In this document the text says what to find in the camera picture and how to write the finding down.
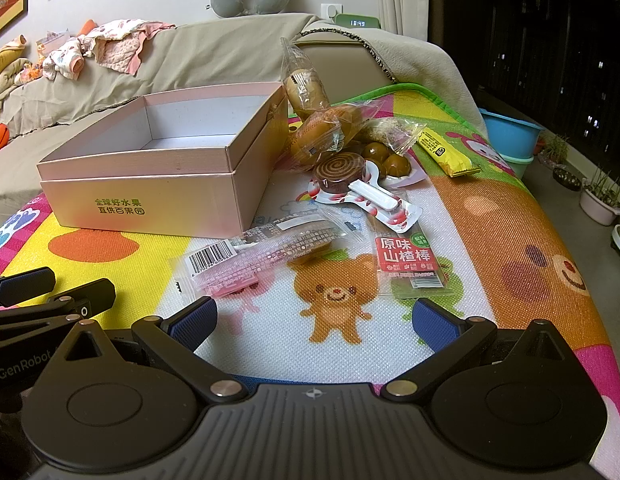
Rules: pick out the dark balcony window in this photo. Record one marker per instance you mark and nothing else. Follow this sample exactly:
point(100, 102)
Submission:
point(529, 35)

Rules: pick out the white wall socket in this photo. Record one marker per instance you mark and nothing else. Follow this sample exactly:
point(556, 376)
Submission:
point(332, 12)

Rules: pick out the light beige armrest throw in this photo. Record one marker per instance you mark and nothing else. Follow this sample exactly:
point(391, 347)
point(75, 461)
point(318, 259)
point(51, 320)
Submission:
point(439, 80)

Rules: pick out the rice crisp bar packet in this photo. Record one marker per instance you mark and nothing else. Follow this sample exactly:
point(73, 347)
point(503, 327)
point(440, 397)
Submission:
point(387, 132)

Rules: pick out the pink barcode snack packet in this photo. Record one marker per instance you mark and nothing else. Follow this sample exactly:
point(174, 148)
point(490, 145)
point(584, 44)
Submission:
point(225, 260)

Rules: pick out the colourful cartoon play mat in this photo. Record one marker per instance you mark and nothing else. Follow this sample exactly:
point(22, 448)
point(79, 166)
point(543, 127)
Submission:
point(489, 240)

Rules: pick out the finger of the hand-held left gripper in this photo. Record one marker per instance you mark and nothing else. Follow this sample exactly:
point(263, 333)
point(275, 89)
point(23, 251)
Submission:
point(25, 281)
point(85, 297)

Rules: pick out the brown eggs packet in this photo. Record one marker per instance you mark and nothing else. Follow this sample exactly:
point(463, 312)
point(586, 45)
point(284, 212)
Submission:
point(394, 164)

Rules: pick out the clear bun packet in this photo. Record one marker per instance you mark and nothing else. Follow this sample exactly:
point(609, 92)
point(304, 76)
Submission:
point(302, 87)
point(315, 137)

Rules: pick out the white plant pot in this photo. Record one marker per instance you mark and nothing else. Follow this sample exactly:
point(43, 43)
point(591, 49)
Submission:
point(599, 207)

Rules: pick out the green plastic basin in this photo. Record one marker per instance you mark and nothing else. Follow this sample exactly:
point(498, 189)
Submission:
point(519, 165)

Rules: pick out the white floral spoon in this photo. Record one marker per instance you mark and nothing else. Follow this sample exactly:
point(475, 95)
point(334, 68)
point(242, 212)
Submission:
point(340, 175)

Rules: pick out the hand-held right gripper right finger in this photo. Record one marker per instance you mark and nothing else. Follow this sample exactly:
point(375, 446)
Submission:
point(433, 322)

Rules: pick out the beige sofa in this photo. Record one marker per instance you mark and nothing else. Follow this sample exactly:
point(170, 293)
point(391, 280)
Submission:
point(340, 62)

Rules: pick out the pink cardboard box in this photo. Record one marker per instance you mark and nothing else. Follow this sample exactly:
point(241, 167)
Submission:
point(165, 185)

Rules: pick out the small orange toys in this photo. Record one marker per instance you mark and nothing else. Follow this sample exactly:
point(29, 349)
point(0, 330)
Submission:
point(32, 69)

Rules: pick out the dark plant pot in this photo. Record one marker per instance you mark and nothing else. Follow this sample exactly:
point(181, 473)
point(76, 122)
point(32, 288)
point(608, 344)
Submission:
point(565, 179)

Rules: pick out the pink quilted baby garment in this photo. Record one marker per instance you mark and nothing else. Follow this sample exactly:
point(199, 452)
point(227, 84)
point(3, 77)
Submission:
point(125, 45)

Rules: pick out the yellow snack bar packet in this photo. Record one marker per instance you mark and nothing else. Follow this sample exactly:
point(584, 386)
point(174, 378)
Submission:
point(447, 155)

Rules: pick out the grey-beige sofa cover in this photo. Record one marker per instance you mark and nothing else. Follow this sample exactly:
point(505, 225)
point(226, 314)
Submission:
point(215, 55)

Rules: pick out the orange cake packet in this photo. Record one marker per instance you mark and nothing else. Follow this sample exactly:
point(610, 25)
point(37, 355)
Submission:
point(352, 115)

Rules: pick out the red label hawthorn stick packet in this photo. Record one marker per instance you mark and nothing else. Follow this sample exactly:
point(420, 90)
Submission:
point(407, 260)

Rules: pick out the white patterned baby garment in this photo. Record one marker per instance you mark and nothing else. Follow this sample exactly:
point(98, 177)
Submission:
point(65, 57)

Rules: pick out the orange toy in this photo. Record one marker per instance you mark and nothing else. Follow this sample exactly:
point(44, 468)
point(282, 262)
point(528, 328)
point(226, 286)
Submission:
point(87, 26)

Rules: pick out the green digital clock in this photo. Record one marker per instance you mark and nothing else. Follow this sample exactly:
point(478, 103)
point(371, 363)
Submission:
point(359, 21)

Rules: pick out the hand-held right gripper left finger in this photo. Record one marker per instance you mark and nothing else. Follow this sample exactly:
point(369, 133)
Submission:
point(197, 317)

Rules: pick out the blue plastic basin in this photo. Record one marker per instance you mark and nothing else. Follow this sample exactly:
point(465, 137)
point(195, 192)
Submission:
point(509, 132)

